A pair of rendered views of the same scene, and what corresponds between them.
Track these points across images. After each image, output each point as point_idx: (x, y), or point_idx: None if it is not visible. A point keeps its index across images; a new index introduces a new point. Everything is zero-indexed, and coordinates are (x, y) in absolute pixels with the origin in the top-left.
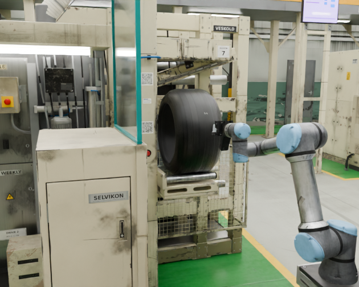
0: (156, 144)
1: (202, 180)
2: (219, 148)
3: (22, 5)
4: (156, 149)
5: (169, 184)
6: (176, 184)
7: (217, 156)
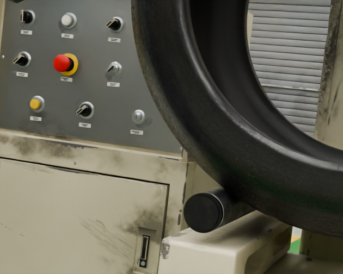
0: (323, 60)
1: (246, 240)
2: (135, 31)
3: None
4: (321, 79)
5: (259, 212)
6: (251, 216)
7: (144, 75)
